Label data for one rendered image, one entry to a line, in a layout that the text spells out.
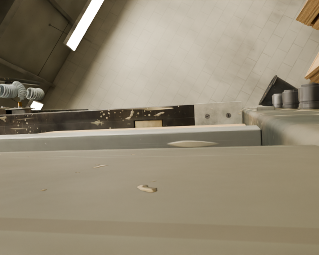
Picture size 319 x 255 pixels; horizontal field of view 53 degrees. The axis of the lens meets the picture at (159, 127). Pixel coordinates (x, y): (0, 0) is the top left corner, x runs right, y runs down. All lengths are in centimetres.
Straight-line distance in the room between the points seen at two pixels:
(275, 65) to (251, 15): 104
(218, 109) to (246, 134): 59
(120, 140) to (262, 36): 612
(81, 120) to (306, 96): 71
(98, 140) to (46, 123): 74
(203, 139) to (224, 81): 577
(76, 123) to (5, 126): 25
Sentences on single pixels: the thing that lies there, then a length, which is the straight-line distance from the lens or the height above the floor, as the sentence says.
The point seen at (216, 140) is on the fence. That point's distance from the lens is 27.
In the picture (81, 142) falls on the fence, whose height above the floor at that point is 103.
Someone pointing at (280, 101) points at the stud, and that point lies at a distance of 65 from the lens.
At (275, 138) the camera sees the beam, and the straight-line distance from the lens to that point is 18.
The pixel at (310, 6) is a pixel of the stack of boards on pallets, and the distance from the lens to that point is 539.
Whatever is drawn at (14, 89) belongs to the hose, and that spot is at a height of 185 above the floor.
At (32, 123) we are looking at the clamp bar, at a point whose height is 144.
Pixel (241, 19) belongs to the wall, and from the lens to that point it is 644.
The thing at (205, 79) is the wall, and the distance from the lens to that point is 603.
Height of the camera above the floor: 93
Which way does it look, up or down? 10 degrees up
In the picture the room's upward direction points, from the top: 61 degrees counter-clockwise
